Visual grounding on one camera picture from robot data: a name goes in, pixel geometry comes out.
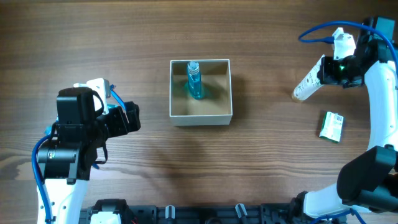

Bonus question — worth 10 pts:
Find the white bamboo print lotion tube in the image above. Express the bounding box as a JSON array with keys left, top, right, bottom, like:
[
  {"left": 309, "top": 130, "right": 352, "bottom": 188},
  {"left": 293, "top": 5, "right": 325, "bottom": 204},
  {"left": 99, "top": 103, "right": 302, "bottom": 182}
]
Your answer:
[{"left": 292, "top": 55, "right": 325, "bottom": 102}]

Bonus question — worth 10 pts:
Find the green white soap packet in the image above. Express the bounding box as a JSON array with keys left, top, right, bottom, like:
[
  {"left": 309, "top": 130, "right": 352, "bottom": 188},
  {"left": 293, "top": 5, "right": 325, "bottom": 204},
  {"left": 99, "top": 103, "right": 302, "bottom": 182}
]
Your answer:
[{"left": 319, "top": 111, "right": 344, "bottom": 143}]

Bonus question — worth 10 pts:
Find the blue mouthwash bottle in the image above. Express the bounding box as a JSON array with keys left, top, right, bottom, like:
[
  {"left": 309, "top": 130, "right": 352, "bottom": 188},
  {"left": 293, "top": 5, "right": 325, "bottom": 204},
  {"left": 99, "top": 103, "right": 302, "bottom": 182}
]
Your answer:
[{"left": 186, "top": 60, "right": 205, "bottom": 100}]

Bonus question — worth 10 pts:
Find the Colgate toothpaste tube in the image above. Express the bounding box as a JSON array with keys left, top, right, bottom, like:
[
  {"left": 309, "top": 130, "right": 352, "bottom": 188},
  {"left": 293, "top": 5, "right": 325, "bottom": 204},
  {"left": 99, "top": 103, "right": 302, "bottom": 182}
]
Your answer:
[{"left": 107, "top": 105, "right": 118, "bottom": 110}]

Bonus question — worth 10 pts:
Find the blue disposable razor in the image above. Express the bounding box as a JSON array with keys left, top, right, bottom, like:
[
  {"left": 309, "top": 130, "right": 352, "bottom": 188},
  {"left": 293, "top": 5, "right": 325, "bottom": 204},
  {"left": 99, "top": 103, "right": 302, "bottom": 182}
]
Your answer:
[{"left": 110, "top": 84, "right": 126, "bottom": 110}]

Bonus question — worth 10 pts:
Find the blue white toothbrush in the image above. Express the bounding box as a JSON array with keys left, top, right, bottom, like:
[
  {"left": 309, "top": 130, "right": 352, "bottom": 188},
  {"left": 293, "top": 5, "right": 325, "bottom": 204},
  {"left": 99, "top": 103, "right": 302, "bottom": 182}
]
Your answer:
[{"left": 44, "top": 116, "right": 59, "bottom": 136}]

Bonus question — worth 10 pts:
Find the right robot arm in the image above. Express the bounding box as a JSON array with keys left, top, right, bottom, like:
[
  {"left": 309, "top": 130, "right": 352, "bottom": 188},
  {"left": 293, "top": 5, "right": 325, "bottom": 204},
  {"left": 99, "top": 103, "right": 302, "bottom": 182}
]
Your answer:
[{"left": 285, "top": 16, "right": 397, "bottom": 223}]

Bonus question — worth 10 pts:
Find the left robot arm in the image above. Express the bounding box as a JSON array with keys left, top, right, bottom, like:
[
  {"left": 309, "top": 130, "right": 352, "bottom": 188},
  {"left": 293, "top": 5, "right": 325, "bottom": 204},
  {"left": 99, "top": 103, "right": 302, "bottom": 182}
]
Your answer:
[{"left": 31, "top": 87, "right": 141, "bottom": 223}]

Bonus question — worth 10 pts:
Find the white cardboard box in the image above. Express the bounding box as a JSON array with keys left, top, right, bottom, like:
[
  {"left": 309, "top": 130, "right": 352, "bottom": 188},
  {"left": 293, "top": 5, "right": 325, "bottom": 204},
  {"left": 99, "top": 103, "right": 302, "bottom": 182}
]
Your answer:
[{"left": 169, "top": 59, "right": 233, "bottom": 126}]

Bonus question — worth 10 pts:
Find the left blue cable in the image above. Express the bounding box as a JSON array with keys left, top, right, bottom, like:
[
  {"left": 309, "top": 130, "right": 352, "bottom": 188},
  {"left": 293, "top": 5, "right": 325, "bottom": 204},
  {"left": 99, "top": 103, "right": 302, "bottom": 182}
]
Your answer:
[{"left": 30, "top": 134, "right": 55, "bottom": 224}]

